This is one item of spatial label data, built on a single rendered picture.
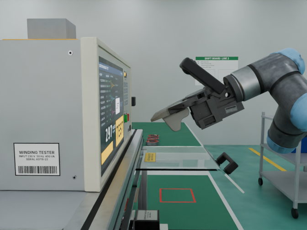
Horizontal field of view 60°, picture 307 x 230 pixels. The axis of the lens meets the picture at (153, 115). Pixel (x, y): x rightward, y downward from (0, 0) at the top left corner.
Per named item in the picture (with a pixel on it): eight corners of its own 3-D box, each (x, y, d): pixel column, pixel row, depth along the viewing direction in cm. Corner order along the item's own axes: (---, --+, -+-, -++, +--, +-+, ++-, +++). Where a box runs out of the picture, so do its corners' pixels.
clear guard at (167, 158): (220, 164, 87) (221, 146, 86) (244, 193, 63) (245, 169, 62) (121, 164, 87) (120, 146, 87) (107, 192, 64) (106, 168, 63)
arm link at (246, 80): (251, 64, 58) (240, 67, 66) (232, 73, 59) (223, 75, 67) (264, 95, 59) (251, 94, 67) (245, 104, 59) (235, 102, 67)
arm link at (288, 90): (322, 133, 59) (292, 98, 66) (344, 103, 50) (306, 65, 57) (290, 146, 59) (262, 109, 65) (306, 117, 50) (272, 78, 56)
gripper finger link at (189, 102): (170, 115, 59) (207, 98, 59) (167, 109, 59) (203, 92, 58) (169, 113, 64) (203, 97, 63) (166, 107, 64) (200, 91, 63)
